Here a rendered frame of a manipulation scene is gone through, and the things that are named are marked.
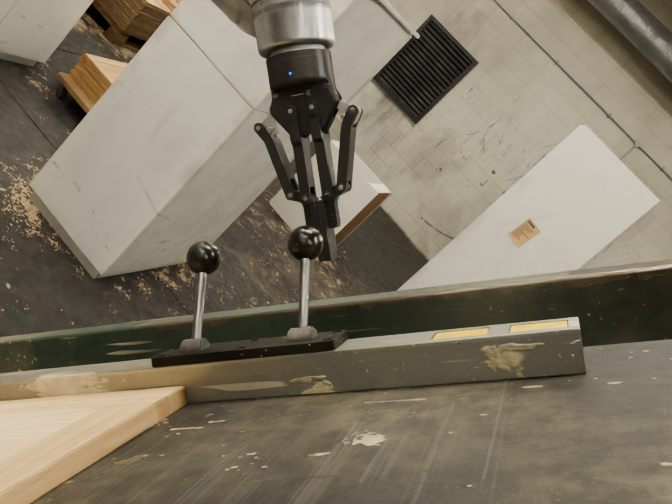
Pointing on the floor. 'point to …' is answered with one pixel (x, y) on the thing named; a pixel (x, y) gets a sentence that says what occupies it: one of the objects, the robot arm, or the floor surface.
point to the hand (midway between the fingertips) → (324, 230)
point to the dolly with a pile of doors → (89, 79)
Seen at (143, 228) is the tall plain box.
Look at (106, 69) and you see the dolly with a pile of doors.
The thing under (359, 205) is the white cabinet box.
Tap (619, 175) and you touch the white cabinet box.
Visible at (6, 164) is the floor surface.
